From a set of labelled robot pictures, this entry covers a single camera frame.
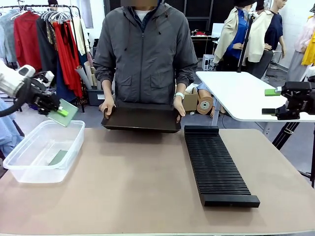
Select white side table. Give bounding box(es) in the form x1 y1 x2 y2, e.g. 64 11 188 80
195 70 315 126

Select person's right forearm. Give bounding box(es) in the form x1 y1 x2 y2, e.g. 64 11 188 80
101 79 114 100

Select black camera stand pole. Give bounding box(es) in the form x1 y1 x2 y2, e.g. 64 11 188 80
236 11 256 74

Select black clothes rail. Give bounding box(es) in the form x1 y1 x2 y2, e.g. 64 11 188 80
0 4 82 28

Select mannequin with cream jacket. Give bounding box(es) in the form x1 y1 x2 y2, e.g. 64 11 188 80
245 0 287 80

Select black hanging jacket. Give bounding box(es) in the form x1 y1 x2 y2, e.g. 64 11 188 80
35 15 59 80

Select cream hanging garment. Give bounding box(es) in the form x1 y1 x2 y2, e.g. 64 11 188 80
70 16 91 57

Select light blue cloth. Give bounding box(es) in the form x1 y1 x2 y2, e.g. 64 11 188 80
0 98 25 158

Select person's right hand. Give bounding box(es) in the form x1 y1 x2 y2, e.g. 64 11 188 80
99 98 116 120

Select clear plastic bin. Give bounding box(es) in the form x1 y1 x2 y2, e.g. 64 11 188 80
2 119 86 184

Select person's left forearm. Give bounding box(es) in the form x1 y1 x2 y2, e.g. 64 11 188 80
175 81 187 94

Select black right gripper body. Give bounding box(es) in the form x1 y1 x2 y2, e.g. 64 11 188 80
275 81 315 121

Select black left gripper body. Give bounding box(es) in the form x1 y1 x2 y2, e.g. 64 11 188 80
29 77 61 116

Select person in grey jacket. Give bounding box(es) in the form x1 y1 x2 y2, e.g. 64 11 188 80
93 0 199 109

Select light grey hanging shirt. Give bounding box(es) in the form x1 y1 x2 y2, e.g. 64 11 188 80
0 9 18 63

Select grey storage crate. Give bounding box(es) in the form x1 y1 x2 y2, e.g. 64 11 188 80
87 88 107 107

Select black tripod legs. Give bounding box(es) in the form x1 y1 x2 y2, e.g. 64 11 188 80
271 121 315 188

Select cardboard spool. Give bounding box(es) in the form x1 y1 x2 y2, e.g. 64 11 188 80
196 96 215 116

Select cardboard box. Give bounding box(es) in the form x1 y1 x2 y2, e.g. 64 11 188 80
181 87 199 113

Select dark blue hanging garment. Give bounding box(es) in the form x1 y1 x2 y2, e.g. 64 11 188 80
55 58 75 104

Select lying mannequin torso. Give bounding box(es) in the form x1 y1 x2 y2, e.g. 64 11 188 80
187 82 220 118

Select green printed circuit board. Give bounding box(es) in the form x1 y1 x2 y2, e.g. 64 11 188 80
47 149 69 167
46 98 80 127

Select black slotted PCB rack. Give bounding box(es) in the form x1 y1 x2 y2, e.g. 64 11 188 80
184 125 261 208

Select mannequin with yellow garment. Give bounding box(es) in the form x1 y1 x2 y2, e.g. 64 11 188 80
286 14 315 82

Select beige paper roll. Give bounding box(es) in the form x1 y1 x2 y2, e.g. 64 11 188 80
74 64 90 91
83 60 98 87

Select mannequin with beige coat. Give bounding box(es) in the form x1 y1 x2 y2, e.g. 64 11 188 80
212 0 252 65

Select red hanging shirt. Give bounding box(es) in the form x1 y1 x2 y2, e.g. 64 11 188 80
13 10 43 73

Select white monitor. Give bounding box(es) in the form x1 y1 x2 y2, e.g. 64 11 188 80
211 22 226 38

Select black rectangular tray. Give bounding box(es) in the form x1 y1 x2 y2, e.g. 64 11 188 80
100 105 183 134

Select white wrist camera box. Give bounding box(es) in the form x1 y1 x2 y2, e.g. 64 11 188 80
36 70 55 87

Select person's left hand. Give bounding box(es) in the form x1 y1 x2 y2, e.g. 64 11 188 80
173 97 187 123

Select red hanging dress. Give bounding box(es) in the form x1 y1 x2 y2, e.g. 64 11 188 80
52 20 84 98

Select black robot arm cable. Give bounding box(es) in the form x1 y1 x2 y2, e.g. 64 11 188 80
0 78 33 118

